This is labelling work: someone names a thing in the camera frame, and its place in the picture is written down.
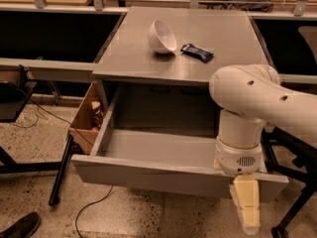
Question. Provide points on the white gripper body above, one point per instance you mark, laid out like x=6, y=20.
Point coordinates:
x=238, y=160

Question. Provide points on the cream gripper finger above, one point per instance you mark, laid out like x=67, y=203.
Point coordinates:
x=246, y=196

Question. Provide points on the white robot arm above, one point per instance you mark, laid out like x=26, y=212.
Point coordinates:
x=251, y=97

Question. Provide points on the grey drawer cabinet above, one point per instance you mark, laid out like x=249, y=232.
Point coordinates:
x=228, y=35

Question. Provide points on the dark blue snack packet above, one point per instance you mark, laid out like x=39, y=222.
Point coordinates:
x=196, y=52

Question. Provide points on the black office chair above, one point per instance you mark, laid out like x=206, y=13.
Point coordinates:
x=292, y=48

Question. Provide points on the white bowl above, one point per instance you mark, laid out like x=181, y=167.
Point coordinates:
x=161, y=38

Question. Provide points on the brown bottle in box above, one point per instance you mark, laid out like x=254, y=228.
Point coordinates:
x=97, y=115

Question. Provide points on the cardboard box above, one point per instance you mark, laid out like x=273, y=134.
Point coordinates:
x=81, y=126

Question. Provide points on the black shoe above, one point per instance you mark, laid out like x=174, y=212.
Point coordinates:
x=25, y=227

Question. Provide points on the black side table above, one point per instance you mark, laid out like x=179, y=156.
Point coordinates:
x=15, y=91

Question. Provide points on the black table leg frame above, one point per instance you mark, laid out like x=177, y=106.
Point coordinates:
x=9, y=166

